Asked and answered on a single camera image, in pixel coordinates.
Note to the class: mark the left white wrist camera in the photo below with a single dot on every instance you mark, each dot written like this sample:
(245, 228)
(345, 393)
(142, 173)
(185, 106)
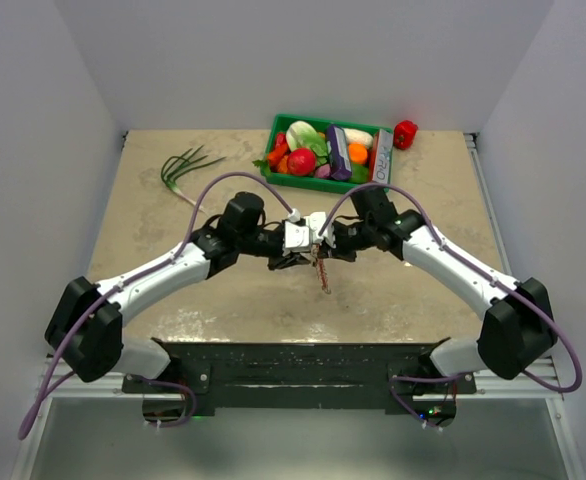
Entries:
(297, 234)

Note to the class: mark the red apple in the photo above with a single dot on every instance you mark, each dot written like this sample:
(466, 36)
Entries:
(301, 162)

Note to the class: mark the orange fruit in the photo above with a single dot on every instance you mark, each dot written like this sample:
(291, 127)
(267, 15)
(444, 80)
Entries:
(358, 153)

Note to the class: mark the white radish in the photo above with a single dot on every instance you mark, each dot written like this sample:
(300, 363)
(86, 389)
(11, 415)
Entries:
(356, 136)

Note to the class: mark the black base frame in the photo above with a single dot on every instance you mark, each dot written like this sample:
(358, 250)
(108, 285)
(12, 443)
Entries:
(211, 376)

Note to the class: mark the orange carrot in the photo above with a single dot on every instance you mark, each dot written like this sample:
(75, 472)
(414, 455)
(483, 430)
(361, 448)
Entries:
(282, 166)

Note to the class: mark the purple sweet potato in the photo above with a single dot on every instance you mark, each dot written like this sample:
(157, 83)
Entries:
(323, 172)

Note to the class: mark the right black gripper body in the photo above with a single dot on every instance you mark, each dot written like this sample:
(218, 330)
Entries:
(355, 237)

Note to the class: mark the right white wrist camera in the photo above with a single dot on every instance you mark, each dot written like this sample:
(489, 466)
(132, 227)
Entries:
(321, 229)

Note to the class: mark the red chili pepper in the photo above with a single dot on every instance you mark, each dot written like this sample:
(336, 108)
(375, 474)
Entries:
(279, 150)

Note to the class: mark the red grey box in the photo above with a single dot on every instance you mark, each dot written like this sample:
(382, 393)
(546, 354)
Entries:
(380, 161)

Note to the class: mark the purple white box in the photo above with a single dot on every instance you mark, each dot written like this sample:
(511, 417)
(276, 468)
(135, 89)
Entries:
(337, 146)

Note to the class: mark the green spring onion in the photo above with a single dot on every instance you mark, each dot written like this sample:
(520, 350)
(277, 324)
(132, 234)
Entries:
(177, 166)

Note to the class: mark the green plastic bin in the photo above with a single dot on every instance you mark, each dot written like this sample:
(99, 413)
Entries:
(280, 122)

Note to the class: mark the green vegetable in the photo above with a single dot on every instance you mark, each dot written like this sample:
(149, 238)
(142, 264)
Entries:
(359, 175)

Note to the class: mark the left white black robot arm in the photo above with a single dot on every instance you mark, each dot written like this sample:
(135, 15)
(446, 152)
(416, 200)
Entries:
(87, 328)

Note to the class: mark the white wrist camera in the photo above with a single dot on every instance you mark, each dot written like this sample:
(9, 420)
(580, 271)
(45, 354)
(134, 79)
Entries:
(297, 234)
(321, 229)

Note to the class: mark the white green cabbage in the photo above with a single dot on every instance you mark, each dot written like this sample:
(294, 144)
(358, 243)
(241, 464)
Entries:
(301, 134)

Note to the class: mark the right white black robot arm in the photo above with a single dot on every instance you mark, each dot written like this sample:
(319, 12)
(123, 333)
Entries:
(517, 325)

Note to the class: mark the red bell pepper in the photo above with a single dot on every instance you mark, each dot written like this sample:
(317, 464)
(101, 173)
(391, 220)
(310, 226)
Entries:
(404, 134)

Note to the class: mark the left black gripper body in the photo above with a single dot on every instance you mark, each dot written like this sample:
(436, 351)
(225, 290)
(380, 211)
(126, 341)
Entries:
(261, 243)

